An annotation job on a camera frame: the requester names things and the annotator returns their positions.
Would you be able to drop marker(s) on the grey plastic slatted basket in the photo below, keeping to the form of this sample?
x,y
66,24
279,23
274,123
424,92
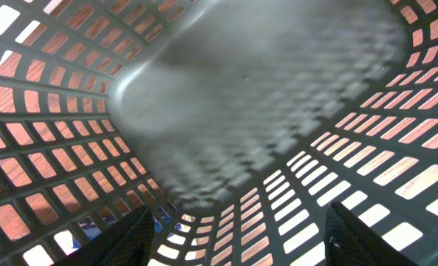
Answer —
x,y
242,120

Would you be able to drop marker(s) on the colourful Kleenex tissue multipack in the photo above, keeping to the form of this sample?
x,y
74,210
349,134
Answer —
x,y
68,243

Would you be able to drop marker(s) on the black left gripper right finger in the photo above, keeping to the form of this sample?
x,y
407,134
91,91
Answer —
x,y
350,242

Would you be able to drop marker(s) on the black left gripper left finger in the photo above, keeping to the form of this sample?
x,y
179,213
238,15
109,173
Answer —
x,y
127,242

